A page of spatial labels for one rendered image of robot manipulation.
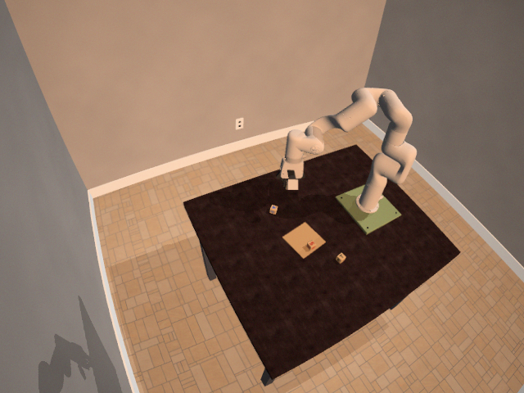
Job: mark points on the orange flat mat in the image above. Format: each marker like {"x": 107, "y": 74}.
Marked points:
{"x": 299, "y": 237}

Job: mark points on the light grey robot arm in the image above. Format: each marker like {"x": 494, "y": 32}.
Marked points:
{"x": 394, "y": 147}

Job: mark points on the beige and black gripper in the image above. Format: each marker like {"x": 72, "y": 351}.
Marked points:
{"x": 284, "y": 166}

